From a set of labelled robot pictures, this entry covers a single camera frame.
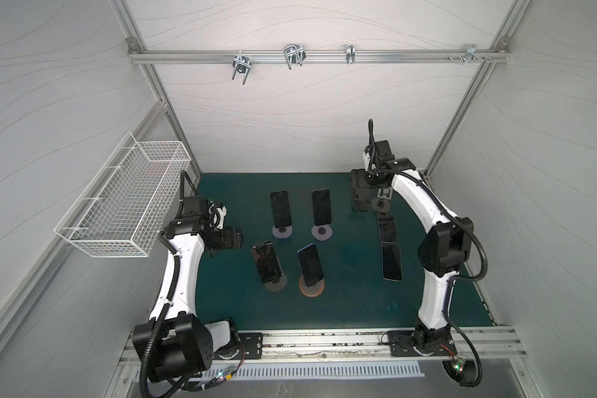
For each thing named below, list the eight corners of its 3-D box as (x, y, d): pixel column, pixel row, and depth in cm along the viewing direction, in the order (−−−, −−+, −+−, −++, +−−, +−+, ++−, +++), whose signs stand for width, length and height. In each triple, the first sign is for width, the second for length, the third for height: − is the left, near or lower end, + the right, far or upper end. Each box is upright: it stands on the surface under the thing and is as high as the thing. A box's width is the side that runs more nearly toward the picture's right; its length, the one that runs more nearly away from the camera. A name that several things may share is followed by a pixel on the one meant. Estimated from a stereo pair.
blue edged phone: (307, 292, 85) (308, 272, 72) (298, 272, 90) (297, 250, 77) (322, 285, 87) (325, 264, 74) (311, 266, 92) (313, 243, 78)
